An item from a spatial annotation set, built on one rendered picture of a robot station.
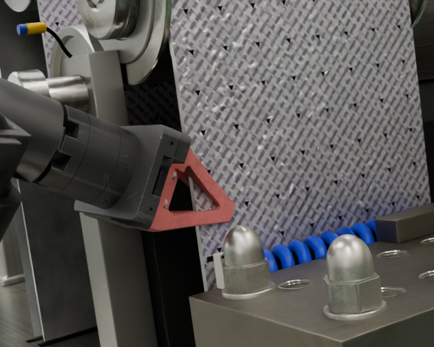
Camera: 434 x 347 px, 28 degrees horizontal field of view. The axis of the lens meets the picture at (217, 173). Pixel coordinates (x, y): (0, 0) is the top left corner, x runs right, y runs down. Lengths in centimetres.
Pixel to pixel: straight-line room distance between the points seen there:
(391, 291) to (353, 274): 6
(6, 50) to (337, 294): 58
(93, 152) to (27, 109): 5
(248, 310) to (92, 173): 13
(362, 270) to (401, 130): 28
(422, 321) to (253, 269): 12
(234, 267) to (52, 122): 15
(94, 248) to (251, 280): 18
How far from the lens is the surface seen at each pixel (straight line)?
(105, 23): 66
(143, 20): 64
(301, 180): 68
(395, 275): 58
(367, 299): 50
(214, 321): 57
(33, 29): 71
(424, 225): 69
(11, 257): 137
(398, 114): 75
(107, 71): 68
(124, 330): 71
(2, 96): 55
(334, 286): 50
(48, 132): 55
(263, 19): 67
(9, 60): 98
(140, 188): 56
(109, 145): 57
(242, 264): 56
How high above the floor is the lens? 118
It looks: 7 degrees down
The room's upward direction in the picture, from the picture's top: 8 degrees counter-clockwise
